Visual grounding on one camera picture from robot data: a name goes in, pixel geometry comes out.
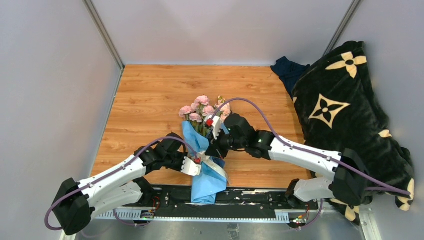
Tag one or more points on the pink fake flower stem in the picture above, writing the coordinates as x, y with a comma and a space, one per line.
185, 112

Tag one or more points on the right vertical frame post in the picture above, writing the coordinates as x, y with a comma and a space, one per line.
348, 16

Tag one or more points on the left vertical frame post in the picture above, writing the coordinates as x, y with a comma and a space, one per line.
94, 14

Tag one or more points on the aluminium frame rail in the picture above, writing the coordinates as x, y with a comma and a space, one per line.
326, 223

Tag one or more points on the dark navy cloth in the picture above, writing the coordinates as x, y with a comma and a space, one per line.
289, 72

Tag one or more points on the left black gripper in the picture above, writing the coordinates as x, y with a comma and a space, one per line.
182, 154

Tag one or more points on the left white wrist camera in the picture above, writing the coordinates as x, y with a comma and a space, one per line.
191, 167

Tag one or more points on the blue wrapping paper sheet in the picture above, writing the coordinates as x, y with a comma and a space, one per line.
208, 183

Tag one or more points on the cream ribbon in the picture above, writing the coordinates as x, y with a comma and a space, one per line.
208, 161

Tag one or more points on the vertical frame post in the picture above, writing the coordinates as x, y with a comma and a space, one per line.
348, 16
94, 14

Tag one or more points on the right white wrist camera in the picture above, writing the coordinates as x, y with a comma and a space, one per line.
214, 125

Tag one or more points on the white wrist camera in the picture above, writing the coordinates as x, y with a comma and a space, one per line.
214, 125
191, 167

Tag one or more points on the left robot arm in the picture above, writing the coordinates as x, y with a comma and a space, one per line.
78, 202

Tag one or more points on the black patterned plush blanket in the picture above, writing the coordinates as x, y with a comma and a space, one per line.
338, 109

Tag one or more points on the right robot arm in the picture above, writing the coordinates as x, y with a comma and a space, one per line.
342, 174

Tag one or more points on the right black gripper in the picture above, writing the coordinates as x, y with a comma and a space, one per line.
215, 148

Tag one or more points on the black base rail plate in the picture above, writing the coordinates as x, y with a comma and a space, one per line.
173, 203

